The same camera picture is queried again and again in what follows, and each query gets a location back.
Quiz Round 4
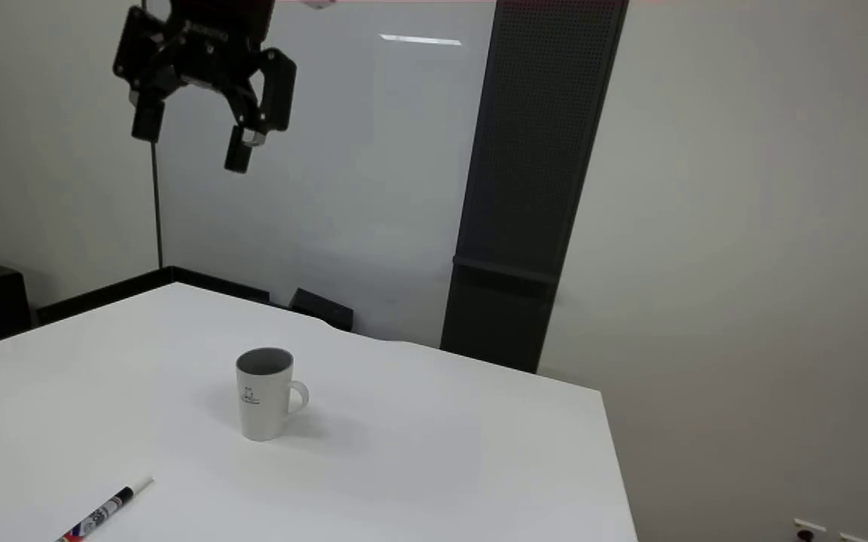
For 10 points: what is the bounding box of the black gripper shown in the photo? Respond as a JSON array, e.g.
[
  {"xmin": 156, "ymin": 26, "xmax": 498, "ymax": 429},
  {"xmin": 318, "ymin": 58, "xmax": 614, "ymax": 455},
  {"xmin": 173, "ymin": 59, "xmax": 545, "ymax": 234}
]
[{"xmin": 112, "ymin": 0, "xmax": 299, "ymax": 175}]

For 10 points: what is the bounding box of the white ceramic mug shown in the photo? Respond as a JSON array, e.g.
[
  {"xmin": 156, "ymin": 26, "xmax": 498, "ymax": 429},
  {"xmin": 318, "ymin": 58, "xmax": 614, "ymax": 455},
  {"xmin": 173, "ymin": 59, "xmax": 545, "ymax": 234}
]
[{"xmin": 233, "ymin": 348, "xmax": 313, "ymax": 444}]

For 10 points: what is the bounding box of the black whiteboard marker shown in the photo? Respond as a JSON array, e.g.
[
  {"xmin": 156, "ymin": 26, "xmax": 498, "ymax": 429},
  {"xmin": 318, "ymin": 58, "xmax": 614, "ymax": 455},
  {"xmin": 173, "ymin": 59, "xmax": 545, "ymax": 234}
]
[{"xmin": 54, "ymin": 476, "xmax": 156, "ymax": 542}]

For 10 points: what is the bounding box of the black vertical pillar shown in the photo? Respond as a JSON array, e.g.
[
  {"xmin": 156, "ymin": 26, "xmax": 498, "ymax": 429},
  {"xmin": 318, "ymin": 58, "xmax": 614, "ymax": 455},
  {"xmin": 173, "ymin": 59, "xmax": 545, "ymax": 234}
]
[{"xmin": 441, "ymin": 0, "xmax": 633, "ymax": 378}]

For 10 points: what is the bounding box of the frosted glass wall panel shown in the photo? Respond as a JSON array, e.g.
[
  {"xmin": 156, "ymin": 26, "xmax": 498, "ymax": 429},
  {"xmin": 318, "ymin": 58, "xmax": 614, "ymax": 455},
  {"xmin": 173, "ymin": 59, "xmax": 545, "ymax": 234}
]
[{"xmin": 142, "ymin": 0, "xmax": 498, "ymax": 349}]

